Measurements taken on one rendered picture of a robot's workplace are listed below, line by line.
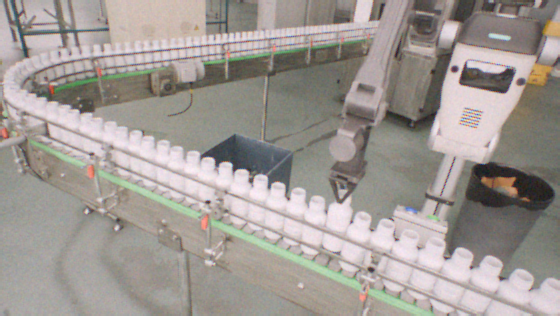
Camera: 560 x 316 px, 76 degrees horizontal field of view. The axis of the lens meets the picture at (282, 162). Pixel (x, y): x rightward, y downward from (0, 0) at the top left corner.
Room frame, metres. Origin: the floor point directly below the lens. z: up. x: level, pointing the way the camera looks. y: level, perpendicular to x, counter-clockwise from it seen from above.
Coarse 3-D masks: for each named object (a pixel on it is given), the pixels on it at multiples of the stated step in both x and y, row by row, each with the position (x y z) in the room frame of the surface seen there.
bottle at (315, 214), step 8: (312, 200) 0.76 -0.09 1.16; (320, 200) 0.77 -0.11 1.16; (312, 208) 0.74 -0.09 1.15; (320, 208) 0.74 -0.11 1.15; (304, 216) 0.75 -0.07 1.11; (312, 216) 0.73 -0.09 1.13; (320, 216) 0.74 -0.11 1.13; (320, 224) 0.73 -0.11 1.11; (304, 232) 0.74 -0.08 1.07; (312, 232) 0.73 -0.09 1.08; (320, 232) 0.73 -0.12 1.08; (304, 240) 0.74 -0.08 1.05; (312, 240) 0.72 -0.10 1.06; (320, 240) 0.73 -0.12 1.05; (304, 248) 0.73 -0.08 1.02
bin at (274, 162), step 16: (224, 144) 1.45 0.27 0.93; (240, 144) 1.53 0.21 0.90; (256, 144) 1.49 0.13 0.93; (272, 144) 1.46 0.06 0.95; (224, 160) 1.46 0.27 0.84; (240, 160) 1.52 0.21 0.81; (256, 160) 1.49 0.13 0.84; (272, 160) 1.45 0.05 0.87; (288, 160) 1.37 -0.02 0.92; (272, 176) 1.24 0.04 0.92; (288, 176) 1.39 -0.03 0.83
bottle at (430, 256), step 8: (432, 240) 0.66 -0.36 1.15; (440, 240) 0.65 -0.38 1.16; (424, 248) 0.65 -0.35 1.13; (432, 248) 0.63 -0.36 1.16; (440, 248) 0.62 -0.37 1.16; (424, 256) 0.63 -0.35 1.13; (432, 256) 0.62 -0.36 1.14; (440, 256) 0.63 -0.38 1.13; (424, 264) 0.62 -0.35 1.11; (432, 264) 0.61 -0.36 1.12; (440, 264) 0.62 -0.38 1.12; (416, 272) 0.63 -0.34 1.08; (408, 280) 0.64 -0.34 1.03; (416, 280) 0.62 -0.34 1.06; (424, 280) 0.61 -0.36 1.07; (432, 280) 0.61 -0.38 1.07; (424, 288) 0.61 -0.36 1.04; (432, 288) 0.62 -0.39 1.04; (416, 296) 0.61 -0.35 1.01; (424, 296) 0.61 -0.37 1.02
